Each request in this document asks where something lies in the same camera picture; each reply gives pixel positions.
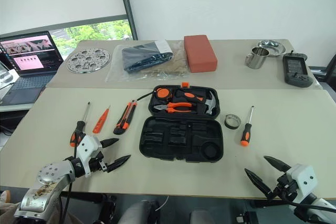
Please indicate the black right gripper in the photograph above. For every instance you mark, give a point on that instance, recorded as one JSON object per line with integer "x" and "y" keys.
{"x": 284, "y": 188}

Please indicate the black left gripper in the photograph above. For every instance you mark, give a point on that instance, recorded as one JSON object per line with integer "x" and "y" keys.
{"x": 96, "y": 165}

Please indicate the orange test pen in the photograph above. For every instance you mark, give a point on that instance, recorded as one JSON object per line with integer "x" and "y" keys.
{"x": 101, "y": 120}

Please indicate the orange black utility knife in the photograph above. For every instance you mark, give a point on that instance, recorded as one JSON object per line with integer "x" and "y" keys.
{"x": 125, "y": 119}

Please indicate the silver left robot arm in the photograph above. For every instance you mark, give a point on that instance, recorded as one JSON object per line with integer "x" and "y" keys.
{"x": 48, "y": 179}

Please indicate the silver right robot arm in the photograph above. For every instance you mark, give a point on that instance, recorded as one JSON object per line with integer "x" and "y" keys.
{"x": 315, "y": 208}

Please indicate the black orange tool kit case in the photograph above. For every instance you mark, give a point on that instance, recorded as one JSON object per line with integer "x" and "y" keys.
{"x": 181, "y": 140}

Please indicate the dark rounded grey shape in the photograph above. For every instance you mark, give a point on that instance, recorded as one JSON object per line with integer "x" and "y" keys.
{"x": 202, "y": 217}
{"x": 139, "y": 212}

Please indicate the grey tape roll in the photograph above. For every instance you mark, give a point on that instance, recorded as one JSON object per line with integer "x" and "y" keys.
{"x": 228, "y": 123}

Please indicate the orange black tape measure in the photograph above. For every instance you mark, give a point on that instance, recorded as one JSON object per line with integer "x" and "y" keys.
{"x": 163, "y": 93}

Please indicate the clear plastic bag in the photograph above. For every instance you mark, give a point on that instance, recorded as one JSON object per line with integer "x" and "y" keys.
{"x": 118, "y": 73}

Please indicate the perforated round metal plate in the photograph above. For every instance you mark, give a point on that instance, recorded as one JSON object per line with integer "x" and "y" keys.
{"x": 89, "y": 60}

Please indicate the dark blue folded cloth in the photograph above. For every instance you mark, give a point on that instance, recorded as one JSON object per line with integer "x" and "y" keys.
{"x": 139, "y": 57}

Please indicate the black handheld controller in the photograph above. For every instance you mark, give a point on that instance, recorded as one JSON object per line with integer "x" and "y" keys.
{"x": 296, "y": 72}

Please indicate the beige burlap cloth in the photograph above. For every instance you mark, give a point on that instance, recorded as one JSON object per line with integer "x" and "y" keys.
{"x": 178, "y": 61}

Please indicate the stainless steel cup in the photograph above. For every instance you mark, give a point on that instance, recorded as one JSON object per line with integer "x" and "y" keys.
{"x": 256, "y": 60}

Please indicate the black office chair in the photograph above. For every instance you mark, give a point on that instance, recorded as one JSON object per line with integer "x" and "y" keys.
{"x": 328, "y": 72}

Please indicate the stainless steel bowl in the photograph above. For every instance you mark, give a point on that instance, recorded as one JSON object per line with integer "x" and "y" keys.
{"x": 275, "y": 48}

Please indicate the open laptop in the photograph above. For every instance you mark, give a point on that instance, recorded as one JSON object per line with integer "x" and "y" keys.
{"x": 29, "y": 58}

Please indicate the white paper stack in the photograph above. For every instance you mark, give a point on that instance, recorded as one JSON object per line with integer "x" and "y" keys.
{"x": 6, "y": 77}

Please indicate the red brick block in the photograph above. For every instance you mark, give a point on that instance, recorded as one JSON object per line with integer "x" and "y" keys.
{"x": 200, "y": 53}

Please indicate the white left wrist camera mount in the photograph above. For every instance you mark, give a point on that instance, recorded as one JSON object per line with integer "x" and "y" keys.
{"x": 88, "y": 146}

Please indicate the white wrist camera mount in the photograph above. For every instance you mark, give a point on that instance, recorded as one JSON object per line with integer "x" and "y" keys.
{"x": 88, "y": 146}
{"x": 304, "y": 179}

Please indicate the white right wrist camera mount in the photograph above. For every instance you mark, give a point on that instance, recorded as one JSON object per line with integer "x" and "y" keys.
{"x": 304, "y": 179}

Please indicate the grey window frame post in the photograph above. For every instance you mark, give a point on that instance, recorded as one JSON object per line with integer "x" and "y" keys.
{"x": 127, "y": 6}

